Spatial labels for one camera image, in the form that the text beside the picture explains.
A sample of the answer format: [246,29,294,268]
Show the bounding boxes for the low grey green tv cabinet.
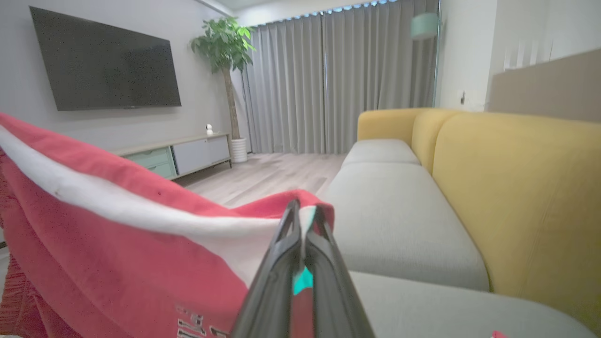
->
[110,133,233,181]

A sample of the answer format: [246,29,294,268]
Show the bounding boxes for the mint green lamp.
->
[411,12,441,41]

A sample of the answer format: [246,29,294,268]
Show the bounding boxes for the grey and yellow sofa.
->
[323,108,601,338]

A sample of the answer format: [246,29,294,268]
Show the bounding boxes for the grey pleated curtain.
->
[241,0,440,155]

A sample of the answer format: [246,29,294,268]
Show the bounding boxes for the white ribbed plant pot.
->
[230,137,249,164]

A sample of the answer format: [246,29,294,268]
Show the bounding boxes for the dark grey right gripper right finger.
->
[303,204,376,338]

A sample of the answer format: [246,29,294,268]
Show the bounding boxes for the white slatted railing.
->
[503,39,555,71]

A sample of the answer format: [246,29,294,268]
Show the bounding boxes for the red ribbed shorts white stripe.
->
[0,113,335,338]

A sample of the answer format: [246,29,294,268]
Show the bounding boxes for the green potted tree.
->
[190,16,257,140]

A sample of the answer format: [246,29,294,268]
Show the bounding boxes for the beige partition panel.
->
[487,48,601,124]

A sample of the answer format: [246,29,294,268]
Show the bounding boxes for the black wall television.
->
[29,6,182,112]

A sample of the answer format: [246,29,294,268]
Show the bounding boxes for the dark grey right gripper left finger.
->
[230,199,304,338]

